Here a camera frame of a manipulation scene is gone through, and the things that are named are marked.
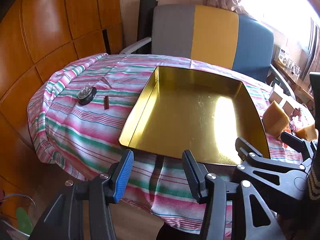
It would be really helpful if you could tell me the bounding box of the black disc with clear knob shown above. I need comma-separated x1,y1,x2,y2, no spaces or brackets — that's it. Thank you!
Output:
77,85,97,105

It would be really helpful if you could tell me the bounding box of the wooden panel wardrobe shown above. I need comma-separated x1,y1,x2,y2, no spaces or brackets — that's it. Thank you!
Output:
0,0,124,240

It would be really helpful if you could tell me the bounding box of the grey yellow blue chair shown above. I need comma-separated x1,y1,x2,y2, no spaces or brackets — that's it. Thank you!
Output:
119,4,297,98

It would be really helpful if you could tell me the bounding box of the yellow sponge block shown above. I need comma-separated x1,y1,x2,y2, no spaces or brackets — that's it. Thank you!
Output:
296,124,318,142
261,100,290,135

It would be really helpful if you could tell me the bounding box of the small white box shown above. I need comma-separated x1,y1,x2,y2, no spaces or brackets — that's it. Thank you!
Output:
281,96,298,117
269,84,285,103

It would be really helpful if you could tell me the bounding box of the cluster of clear glasses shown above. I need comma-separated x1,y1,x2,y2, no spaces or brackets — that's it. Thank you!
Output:
287,59,302,77

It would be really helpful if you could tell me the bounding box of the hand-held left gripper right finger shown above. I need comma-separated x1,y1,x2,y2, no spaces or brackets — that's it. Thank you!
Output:
182,149,287,240

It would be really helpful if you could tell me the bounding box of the green plastic item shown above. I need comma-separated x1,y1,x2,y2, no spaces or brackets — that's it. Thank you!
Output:
16,206,33,235

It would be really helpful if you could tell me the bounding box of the wooden side desk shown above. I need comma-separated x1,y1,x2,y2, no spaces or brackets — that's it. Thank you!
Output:
272,55,315,100

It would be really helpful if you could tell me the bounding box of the gold metal tin container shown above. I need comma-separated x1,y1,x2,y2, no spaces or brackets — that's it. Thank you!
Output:
118,66,271,166

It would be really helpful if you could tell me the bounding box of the white labelled box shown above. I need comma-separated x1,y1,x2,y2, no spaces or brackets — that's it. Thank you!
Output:
275,46,290,63

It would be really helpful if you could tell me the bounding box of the small pink cup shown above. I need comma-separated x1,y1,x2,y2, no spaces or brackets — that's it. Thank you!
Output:
291,107,303,120

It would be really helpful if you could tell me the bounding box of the striped pink green tablecloth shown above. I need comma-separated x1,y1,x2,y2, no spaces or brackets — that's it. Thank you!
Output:
26,52,316,230

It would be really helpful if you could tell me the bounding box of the clear round container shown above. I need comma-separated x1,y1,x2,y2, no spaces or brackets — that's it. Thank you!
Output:
0,194,37,240

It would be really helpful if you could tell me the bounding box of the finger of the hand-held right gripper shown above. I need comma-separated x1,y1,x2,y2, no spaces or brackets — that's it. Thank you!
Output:
235,137,310,201
280,131,318,167

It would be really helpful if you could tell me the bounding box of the window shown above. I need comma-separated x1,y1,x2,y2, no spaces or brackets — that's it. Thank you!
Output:
240,0,320,63

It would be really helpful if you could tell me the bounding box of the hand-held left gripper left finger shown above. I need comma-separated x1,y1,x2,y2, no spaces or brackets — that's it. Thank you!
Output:
30,149,135,240

